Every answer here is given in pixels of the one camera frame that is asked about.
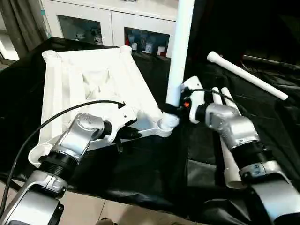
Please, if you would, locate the dark robot lower body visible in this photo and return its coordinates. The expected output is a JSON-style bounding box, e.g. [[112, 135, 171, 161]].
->
[[100, 217, 118, 225]]

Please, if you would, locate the white table frame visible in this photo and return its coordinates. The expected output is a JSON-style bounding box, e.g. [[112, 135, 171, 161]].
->
[[28, 45, 180, 168]]

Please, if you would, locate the white plastic table leg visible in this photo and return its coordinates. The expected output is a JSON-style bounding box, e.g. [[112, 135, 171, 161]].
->
[[221, 87, 242, 115], [206, 51, 289, 101], [160, 0, 195, 129], [212, 87, 246, 189]]

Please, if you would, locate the beige curtain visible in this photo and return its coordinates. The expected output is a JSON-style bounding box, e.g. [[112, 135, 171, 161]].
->
[[0, 0, 51, 53]]

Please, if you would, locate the black work mat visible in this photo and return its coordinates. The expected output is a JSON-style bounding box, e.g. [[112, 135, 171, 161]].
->
[[0, 36, 300, 225]]

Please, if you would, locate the white glass-door cabinet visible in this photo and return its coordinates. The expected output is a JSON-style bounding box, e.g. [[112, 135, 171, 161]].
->
[[43, 0, 179, 58]]

